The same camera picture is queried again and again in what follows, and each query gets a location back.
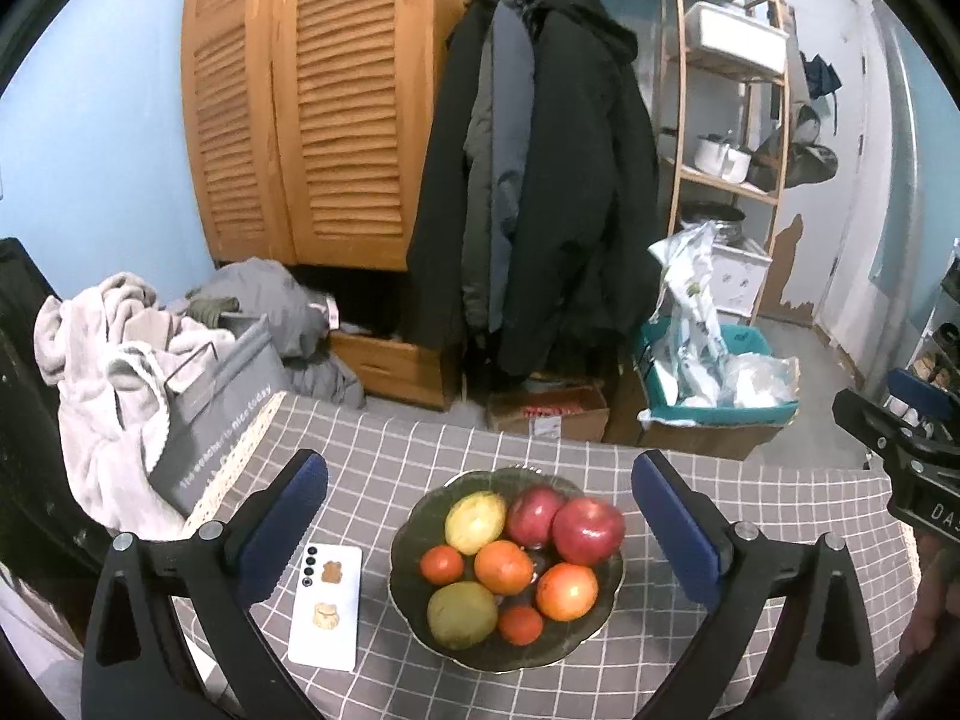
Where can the person's right hand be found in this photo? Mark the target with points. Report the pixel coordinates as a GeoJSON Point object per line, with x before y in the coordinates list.
{"type": "Point", "coordinates": [934, 600]}

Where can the teal plastic crate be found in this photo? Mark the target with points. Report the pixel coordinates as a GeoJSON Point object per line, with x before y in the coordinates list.
{"type": "Point", "coordinates": [712, 415]}

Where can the olive hanging bag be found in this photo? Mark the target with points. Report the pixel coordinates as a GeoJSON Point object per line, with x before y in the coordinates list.
{"type": "Point", "coordinates": [802, 161]}

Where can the pale grey door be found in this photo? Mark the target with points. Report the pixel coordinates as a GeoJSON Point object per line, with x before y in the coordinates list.
{"type": "Point", "coordinates": [825, 165]}

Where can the black hooded coat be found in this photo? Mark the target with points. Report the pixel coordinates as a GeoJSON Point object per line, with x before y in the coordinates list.
{"type": "Point", "coordinates": [585, 202]}

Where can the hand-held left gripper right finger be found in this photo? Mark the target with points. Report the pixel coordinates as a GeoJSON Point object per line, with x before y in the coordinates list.
{"type": "Point", "coordinates": [675, 525]}

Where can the small tangerine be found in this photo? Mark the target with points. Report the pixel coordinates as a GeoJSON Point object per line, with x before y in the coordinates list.
{"type": "Point", "coordinates": [520, 624]}
{"type": "Point", "coordinates": [441, 564]}

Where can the wooden drawer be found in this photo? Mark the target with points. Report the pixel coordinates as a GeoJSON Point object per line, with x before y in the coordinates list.
{"type": "Point", "coordinates": [390, 367]}

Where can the steel steamer pot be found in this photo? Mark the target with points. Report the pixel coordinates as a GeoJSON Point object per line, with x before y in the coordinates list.
{"type": "Point", "coordinates": [720, 225]}

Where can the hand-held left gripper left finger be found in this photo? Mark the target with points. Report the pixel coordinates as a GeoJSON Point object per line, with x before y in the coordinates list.
{"type": "Point", "coordinates": [289, 525]}

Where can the white shoe rack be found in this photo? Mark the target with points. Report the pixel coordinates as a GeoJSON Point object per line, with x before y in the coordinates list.
{"type": "Point", "coordinates": [951, 270]}

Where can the bamboo shelf rack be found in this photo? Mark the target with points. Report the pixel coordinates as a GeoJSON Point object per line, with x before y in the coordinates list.
{"type": "Point", "coordinates": [724, 184]}

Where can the plain cardboard box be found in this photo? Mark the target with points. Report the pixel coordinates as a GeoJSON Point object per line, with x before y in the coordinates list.
{"type": "Point", "coordinates": [697, 441]}

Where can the dark green glass plate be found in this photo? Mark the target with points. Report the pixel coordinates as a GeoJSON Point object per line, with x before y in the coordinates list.
{"type": "Point", "coordinates": [585, 637]}

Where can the bright red apple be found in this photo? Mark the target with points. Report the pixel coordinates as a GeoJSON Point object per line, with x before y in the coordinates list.
{"type": "Point", "coordinates": [590, 532]}

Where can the large orange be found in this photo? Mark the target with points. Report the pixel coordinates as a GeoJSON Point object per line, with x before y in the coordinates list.
{"type": "Point", "coordinates": [566, 591]}
{"type": "Point", "coordinates": [504, 566]}

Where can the grey hanging jacket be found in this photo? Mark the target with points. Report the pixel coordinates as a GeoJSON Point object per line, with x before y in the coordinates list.
{"type": "Point", "coordinates": [502, 135]}

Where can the dark folded umbrella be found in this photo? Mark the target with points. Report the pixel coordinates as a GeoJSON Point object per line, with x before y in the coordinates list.
{"type": "Point", "coordinates": [821, 75]}

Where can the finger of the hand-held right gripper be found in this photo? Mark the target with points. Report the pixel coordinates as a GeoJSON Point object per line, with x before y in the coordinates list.
{"type": "Point", "coordinates": [922, 394]}
{"type": "Point", "coordinates": [870, 420]}

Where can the greenish yellow mango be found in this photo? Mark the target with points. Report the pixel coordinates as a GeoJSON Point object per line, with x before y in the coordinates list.
{"type": "Point", "coordinates": [461, 615]}

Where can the wooden louvered wardrobe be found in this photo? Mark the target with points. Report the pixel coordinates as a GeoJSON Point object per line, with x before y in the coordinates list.
{"type": "Point", "coordinates": [337, 127]}

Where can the white smartphone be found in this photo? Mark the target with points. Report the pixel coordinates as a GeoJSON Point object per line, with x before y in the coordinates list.
{"type": "Point", "coordinates": [322, 649]}

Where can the red label cardboard box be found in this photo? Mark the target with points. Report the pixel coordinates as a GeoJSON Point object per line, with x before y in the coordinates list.
{"type": "Point", "coordinates": [547, 420]}

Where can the grey fabric storage bag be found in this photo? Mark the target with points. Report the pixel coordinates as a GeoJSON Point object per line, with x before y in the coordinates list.
{"type": "Point", "coordinates": [217, 420]}

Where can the large white storage box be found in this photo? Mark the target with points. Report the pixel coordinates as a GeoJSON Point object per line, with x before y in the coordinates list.
{"type": "Point", "coordinates": [731, 37]}

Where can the clear plastic bag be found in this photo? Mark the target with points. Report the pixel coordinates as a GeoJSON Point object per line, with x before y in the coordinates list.
{"type": "Point", "coordinates": [757, 382]}

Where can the silver vertical pipe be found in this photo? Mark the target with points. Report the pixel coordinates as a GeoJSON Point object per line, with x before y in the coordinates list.
{"type": "Point", "coordinates": [900, 165]}

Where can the dark red apple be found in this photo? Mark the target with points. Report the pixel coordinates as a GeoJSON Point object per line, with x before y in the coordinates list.
{"type": "Point", "coordinates": [529, 517]}

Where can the white patterned crate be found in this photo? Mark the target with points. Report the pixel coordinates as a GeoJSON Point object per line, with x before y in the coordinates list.
{"type": "Point", "coordinates": [739, 277]}

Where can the white cooking pot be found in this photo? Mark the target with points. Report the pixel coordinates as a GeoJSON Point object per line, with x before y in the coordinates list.
{"type": "Point", "coordinates": [720, 157]}

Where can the black chair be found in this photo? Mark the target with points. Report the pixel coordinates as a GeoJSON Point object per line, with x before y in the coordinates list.
{"type": "Point", "coordinates": [30, 427]}

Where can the shoe rack with shoes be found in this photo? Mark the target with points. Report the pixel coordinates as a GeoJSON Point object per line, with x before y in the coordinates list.
{"type": "Point", "coordinates": [934, 371]}

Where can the grey checked tablecloth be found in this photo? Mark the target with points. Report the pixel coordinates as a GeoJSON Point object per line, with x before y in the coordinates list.
{"type": "Point", "coordinates": [465, 450]}

